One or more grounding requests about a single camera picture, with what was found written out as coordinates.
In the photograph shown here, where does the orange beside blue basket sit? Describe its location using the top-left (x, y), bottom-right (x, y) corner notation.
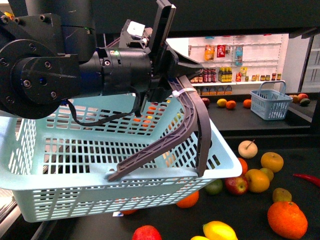
top-left (243, 99), bottom-right (252, 109)

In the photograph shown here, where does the light teal shopping basket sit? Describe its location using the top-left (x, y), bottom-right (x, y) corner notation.
top-left (0, 97), bottom-right (242, 222)

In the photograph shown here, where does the small blue basket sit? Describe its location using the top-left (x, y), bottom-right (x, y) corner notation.
top-left (250, 80), bottom-right (293, 121)

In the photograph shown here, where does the red yellow apple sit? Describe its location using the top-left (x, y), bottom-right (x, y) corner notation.
top-left (224, 175), bottom-right (249, 196)

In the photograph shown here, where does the red chili pepper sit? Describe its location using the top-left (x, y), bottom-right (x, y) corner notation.
top-left (293, 173), bottom-right (320, 188)

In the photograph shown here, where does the large orange tangerine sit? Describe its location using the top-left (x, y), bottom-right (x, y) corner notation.
top-left (267, 201), bottom-right (308, 240)

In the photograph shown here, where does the red apple front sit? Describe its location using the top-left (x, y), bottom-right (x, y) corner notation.
top-left (132, 225), bottom-right (162, 240)

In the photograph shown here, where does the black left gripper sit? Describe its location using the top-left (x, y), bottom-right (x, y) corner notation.
top-left (118, 0), bottom-right (203, 103)

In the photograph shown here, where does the grey basket handle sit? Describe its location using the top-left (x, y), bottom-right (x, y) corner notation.
top-left (107, 75), bottom-right (212, 182)

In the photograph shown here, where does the white condiment shelf unit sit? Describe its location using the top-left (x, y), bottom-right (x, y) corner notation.
top-left (187, 34), bottom-right (286, 96)

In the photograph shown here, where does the white pear with stem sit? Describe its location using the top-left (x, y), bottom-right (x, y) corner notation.
top-left (238, 140), bottom-right (258, 159)

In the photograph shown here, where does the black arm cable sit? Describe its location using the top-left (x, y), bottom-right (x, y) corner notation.
top-left (65, 86), bottom-right (142, 127)

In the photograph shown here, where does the yellow lemon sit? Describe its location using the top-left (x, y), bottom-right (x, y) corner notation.
top-left (216, 98), bottom-right (228, 108)
top-left (202, 220), bottom-right (238, 240)

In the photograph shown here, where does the orange near front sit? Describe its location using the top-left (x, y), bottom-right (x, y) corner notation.
top-left (237, 157), bottom-right (248, 175)

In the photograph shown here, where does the dark red apple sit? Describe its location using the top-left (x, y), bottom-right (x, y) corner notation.
top-left (201, 97), bottom-right (211, 109)

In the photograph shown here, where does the golden yellow apple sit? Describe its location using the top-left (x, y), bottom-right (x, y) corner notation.
top-left (244, 169), bottom-right (270, 193)

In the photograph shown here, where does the black metal shelf rack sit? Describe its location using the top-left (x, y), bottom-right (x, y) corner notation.
top-left (0, 0), bottom-right (320, 240)

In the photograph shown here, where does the orange beside lemon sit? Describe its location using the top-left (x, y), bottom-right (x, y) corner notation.
top-left (225, 100), bottom-right (237, 110)

